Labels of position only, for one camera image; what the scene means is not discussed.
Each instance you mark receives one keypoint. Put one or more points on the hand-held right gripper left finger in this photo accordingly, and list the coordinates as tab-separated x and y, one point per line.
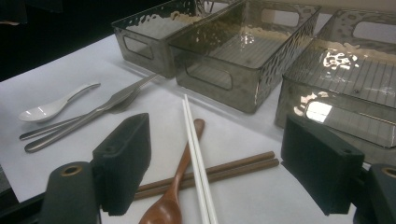
124	161

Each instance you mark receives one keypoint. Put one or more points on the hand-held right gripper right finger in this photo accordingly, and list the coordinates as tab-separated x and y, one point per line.
320	168

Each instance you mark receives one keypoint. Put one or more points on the metal table knife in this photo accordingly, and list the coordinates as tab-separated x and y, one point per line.
77	122

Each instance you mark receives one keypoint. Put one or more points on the brown wooden spoon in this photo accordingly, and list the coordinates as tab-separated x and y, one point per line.
165	208

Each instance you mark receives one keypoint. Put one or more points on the white chopstick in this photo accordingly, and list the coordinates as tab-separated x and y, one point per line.
193	149
202	168

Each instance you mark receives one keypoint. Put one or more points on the smoky clear plastic bin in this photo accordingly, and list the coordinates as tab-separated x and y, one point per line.
342	93
158	59
243	90

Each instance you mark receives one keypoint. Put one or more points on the metal fork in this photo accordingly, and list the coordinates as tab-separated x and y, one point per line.
46	130

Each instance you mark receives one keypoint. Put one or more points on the white ceramic spoon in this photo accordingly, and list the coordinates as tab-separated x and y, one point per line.
40	112

